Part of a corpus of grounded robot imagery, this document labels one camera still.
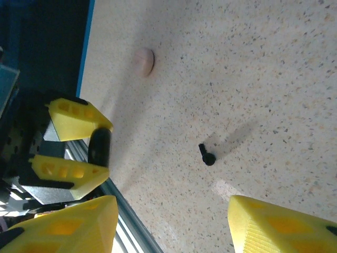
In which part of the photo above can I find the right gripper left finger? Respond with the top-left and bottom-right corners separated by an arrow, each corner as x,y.
0,194 -> 119,253

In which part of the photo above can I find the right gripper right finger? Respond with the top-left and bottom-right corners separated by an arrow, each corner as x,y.
227,194 -> 337,253

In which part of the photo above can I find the black earbud charging case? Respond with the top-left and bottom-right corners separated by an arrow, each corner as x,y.
88,128 -> 113,169

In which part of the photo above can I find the pink earbud charging case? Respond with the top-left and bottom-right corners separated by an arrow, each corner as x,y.
134,46 -> 155,77

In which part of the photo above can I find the black wireless earbud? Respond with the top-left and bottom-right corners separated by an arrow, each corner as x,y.
199,143 -> 217,167

